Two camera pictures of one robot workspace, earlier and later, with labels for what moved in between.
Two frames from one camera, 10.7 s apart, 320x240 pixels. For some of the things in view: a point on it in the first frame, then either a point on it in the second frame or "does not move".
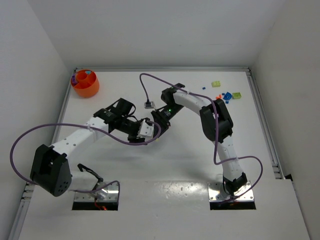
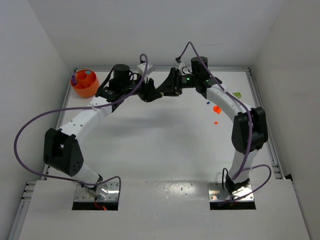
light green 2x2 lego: x=236 y=95 does not move
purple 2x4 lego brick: x=73 y=80 does not move
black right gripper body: x=158 y=121 → x=177 y=81
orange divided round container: x=88 y=85 does not move
